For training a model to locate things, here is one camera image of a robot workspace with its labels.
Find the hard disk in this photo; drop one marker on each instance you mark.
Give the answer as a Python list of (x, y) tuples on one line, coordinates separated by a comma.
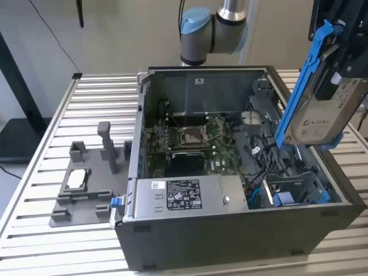
[(316, 120), (283, 199)]

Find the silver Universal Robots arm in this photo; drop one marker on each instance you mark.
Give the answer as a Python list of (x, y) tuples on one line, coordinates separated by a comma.
[(198, 43)]

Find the gray plastic drive shroud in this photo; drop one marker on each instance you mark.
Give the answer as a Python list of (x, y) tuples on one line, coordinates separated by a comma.
[(244, 143)]

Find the green motherboard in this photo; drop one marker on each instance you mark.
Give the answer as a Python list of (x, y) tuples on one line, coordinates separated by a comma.
[(221, 161)]

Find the black RAM slots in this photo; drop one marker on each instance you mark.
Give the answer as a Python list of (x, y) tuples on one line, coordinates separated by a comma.
[(187, 119)]

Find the CPU socket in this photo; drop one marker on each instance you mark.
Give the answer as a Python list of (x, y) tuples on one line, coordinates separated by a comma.
[(192, 135)]

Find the black graphics card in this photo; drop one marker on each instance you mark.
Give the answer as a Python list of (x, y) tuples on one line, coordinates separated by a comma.
[(187, 164)]

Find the silver power supply unit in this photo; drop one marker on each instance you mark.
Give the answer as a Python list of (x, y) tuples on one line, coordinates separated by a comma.
[(210, 195)]

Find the black open PC case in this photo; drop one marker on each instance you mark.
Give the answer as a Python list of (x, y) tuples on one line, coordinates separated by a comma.
[(215, 244)]

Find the black hanging antenna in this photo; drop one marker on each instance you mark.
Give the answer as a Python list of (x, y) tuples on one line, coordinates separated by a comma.
[(80, 14)]

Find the black table corner cap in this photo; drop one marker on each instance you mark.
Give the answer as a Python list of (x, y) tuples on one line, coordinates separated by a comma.
[(77, 76)]

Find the blue case latch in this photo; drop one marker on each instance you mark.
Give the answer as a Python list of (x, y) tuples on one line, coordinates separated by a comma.
[(116, 201)]

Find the gray parts rack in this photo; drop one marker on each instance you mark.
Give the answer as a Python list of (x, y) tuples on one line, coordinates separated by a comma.
[(92, 169)]

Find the silver CPU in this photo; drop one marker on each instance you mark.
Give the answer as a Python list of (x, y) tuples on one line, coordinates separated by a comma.
[(76, 178)]

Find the black monitor stand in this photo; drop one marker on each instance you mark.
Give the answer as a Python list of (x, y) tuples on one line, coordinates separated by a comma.
[(17, 141)]

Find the silver metal bracket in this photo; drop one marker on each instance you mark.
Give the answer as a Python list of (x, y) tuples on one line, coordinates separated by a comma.
[(250, 118)]

